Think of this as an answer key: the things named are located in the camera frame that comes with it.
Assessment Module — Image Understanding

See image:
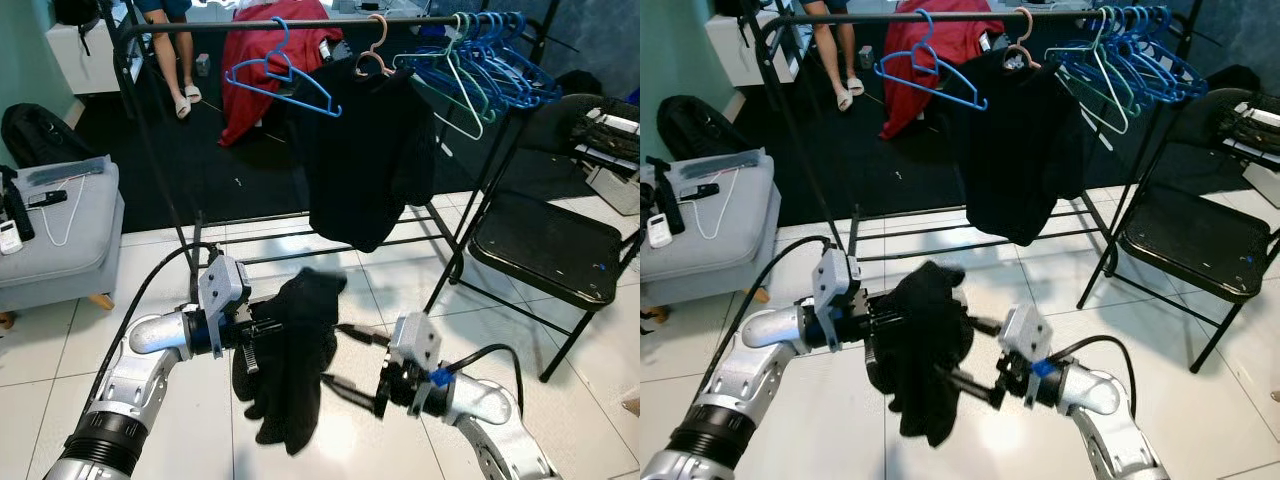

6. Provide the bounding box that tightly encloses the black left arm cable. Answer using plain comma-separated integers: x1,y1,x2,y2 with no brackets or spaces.
700,235,841,396
90,240,221,401

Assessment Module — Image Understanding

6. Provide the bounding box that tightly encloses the pink plastic hanger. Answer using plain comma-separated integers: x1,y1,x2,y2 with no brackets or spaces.
1000,8,1043,73
353,14,396,81

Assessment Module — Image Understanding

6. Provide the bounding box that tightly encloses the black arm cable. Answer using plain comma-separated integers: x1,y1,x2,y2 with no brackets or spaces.
90,240,221,401
430,343,526,419
700,235,841,396
1043,335,1141,416

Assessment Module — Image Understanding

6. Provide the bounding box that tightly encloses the black printed shirt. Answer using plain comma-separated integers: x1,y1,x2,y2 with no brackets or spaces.
865,260,976,448
232,268,348,456

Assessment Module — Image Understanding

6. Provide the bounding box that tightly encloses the plain black collared shirt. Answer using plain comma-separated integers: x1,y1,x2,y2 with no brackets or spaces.
290,58,438,253
945,50,1086,247

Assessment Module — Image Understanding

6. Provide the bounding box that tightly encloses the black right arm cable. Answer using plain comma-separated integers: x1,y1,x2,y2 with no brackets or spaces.
430,343,526,419
1043,335,1141,416

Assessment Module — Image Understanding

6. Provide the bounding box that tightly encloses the black equipment stack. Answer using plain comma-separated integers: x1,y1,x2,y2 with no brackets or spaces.
575,100,640,216
1215,95,1280,206

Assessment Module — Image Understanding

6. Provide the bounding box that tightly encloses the tall black bottle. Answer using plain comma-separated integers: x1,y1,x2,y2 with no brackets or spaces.
0,165,36,241
645,157,686,236

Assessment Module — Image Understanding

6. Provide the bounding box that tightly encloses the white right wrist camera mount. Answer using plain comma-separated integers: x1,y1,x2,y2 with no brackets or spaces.
385,312,443,416
998,303,1056,406

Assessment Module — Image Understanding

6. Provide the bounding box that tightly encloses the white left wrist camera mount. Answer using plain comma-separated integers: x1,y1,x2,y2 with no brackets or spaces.
810,248,863,346
197,255,251,346

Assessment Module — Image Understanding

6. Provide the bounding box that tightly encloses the black metal clothes rack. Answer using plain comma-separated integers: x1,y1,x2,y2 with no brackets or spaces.
745,0,1201,301
100,0,563,313

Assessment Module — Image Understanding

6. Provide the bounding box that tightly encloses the red cloth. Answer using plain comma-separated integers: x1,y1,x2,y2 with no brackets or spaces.
880,0,1006,141
218,3,343,148

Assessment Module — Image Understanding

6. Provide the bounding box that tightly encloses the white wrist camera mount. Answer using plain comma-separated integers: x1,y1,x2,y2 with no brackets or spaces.
998,303,1056,406
385,312,443,416
810,248,863,346
197,255,251,346

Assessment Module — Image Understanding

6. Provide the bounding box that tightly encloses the white low cabinet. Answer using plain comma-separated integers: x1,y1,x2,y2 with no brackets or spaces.
705,10,791,86
45,20,131,96

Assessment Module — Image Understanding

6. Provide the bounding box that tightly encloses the person in teal shorts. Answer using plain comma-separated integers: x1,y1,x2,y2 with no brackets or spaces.
135,0,201,119
800,0,866,113

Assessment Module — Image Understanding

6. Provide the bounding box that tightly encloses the black backpack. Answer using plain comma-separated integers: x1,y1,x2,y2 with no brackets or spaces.
0,103,76,171
655,95,736,161

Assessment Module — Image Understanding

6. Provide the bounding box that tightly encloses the blue plastic hanger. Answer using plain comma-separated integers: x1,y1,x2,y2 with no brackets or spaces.
1090,5,1211,101
420,10,549,109
395,12,531,111
875,10,991,113
440,10,563,106
1070,6,1196,103
1048,8,1181,106
225,15,343,119

